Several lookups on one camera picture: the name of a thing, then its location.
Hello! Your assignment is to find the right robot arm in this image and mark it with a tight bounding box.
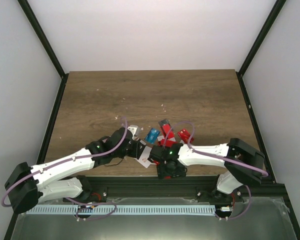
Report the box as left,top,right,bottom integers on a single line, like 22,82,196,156
148,138,269,202

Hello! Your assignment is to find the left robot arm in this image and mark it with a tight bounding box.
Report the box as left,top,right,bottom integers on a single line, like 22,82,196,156
1,126,147,214

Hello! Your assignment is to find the blue card upper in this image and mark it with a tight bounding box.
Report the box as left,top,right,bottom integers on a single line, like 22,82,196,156
144,127,161,144

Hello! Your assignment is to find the red gold card middle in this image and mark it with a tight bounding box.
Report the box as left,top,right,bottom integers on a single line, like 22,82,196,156
177,128,191,143

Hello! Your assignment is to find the black aluminium frame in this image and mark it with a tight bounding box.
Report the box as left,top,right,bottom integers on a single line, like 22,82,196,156
4,0,300,240

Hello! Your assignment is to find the light blue slotted cable duct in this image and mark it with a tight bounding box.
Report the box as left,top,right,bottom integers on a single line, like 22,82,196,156
26,204,216,216

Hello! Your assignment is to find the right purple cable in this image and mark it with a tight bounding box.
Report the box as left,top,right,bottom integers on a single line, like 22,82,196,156
163,121,269,221

